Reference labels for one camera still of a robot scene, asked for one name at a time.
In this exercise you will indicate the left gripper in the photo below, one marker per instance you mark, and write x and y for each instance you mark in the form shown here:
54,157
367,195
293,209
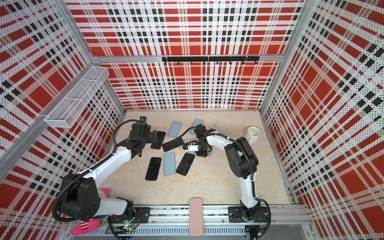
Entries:
150,137

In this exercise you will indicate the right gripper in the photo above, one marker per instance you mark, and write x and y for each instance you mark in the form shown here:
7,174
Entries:
203,154

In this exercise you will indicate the purple black phone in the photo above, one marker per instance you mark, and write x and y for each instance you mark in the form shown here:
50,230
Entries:
158,141

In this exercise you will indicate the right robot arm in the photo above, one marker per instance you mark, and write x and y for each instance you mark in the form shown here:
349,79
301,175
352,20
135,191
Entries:
243,163

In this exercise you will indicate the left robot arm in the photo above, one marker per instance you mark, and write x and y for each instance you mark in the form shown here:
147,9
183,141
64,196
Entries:
80,195

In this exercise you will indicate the blue case top right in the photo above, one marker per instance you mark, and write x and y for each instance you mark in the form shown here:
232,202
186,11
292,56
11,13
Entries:
195,124

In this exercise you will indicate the blue case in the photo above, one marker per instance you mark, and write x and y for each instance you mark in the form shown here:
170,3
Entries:
195,124
169,164
174,129

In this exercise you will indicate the black phone centre horizontal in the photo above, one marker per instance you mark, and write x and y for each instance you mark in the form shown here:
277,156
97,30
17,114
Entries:
177,142

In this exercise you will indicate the blue case top left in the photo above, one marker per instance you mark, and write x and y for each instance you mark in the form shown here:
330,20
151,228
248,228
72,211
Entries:
174,129

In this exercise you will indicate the blue case lower centre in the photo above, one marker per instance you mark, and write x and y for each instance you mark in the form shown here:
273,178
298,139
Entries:
169,164

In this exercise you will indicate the black phone lower right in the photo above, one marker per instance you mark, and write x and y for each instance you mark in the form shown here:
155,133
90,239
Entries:
185,164

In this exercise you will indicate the black phone lower left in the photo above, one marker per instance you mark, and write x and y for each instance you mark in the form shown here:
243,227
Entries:
153,169

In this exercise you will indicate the white mug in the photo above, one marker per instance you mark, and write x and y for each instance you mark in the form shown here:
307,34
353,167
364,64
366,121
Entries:
252,135

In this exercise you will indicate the pink plush toy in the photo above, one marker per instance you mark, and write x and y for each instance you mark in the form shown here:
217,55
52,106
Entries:
86,227

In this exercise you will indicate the white wire basket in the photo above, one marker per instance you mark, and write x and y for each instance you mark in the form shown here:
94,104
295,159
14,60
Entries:
69,109

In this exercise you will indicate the black hook rail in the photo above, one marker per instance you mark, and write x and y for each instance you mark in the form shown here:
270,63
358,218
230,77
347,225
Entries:
211,59

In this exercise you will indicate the pink phone on rail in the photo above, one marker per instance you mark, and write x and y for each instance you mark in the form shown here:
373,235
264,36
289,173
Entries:
196,217

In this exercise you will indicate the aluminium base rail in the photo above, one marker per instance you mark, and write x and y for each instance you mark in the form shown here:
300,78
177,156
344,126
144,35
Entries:
277,222

